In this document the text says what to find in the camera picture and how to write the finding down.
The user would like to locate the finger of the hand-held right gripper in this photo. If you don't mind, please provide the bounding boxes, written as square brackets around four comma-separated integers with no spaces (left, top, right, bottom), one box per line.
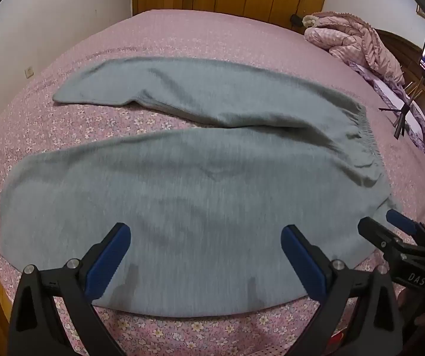
[358,217,413,264]
[386,209,425,253]

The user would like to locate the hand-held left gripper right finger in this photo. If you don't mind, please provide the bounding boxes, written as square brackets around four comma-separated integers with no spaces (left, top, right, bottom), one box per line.
[280,224,404,356]

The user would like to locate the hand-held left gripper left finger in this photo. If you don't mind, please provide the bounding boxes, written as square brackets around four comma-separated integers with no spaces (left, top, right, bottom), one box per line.
[8,222,131,356]

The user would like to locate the grey pants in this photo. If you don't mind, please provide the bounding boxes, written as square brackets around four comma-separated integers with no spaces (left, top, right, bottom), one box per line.
[0,56,402,317]

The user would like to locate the purple ruffled pillow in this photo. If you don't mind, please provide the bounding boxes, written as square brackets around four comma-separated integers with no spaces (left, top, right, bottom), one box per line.
[350,62,425,162]

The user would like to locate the pink quilted comforter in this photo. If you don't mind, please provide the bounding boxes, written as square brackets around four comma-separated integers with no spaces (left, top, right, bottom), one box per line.
[305,11,406,86]

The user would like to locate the bed with pink floral sheet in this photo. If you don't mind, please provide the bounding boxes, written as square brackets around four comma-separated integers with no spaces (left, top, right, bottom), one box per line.
[0,8,425,356]

